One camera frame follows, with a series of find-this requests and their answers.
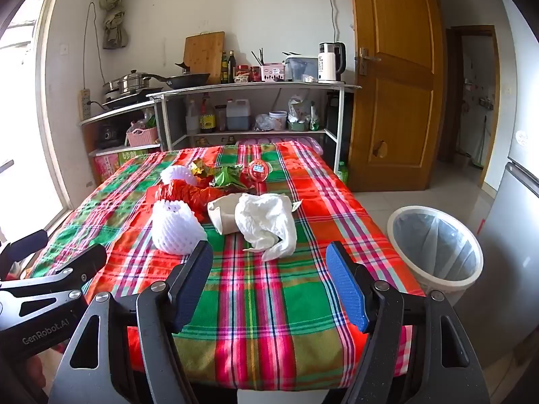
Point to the pink utensil holder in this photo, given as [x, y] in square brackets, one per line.
[271, 72]

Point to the white plastic bag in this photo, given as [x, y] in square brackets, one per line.
[265, 219]

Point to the green wrapper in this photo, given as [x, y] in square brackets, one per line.
[227, 176]

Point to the clear crumpled plastic bag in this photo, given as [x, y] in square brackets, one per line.
[265, 123]

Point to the red green plaid tablecloth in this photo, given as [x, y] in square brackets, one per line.
[261, 303]

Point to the clear storage container grey lid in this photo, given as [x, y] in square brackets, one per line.
[301, 69]

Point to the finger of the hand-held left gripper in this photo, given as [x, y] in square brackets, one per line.
[86, 261]
[25, 242]

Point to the black induction cooker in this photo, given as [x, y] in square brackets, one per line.
[126, 100]

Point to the clear plastic bottle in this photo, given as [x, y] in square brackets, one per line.
[192, 120]

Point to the dark chopsticks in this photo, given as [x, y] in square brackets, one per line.
[257, 57]

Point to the dark glass jar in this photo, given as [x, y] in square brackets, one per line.
[220, 120]

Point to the large white foam fruit net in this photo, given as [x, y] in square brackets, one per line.
[177, 231]

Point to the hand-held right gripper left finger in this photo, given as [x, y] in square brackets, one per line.
[191, 288]

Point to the dark sauce bottle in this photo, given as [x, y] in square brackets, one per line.
[224, 69]
[232, 67]

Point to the wall switch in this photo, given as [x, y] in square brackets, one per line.
[64, 49]

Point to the colourful cardboard box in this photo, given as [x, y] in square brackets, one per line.
[113, 162]

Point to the brown wooden door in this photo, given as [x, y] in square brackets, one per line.
[400, 105]

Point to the white electric kettle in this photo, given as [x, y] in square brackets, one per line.
[330, 63]

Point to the silver refrigerator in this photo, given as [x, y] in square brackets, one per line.
[513, 227]

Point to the black wok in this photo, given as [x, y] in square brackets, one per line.
[189, 79]

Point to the white round trash bin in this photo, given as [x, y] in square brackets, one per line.
[421, 280]

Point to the beige paper cup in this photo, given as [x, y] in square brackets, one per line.
[223, 214]

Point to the red lidded round container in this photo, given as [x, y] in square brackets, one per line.
[257, 171]

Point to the white tub blue lid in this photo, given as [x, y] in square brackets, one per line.
[278, 120]

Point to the wooden cutting board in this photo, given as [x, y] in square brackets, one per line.
[202, 50]

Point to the green hanging curtain cloth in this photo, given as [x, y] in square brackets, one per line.
[113, 25]

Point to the pink plastic basket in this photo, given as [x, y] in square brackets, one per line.
[141, 136]

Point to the yellow label oil bottle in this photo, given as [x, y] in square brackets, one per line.
[207, 120]

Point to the white power strip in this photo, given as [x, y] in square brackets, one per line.
[85, 105]

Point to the low white side shelf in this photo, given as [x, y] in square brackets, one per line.
[109, 115]

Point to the green plastic bottle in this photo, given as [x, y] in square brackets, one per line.
[342, 172]

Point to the steel steamer pot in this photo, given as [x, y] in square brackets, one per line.
[130, 82]

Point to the white kitchen shelf unit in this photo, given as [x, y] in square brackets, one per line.
[252, 87]

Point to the green plastic bowl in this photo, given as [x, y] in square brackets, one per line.
[298, 126]

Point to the red snack bag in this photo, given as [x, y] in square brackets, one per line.
[189, 195]

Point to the white printed snack bag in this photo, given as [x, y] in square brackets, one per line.
[300, 109]

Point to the gold orange snack wrapper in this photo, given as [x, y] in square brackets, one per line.
[197, 167]

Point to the storage box with pink lid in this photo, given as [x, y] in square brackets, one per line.
[286, 140]

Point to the small black appliance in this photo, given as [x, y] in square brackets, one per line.
[110, 136]

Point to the red sauce jar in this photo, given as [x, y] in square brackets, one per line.
[254, 74]
[242, 73]

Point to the transparent bin liner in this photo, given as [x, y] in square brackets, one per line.
[438, 240]

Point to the person's left hand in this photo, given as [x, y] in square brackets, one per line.
[33, 372]

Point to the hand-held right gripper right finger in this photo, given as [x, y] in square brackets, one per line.
[345, 288]

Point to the dark liquid plastic jug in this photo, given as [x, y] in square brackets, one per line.
[238, 118]

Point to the green packet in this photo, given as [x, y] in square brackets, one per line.
[316, 118]

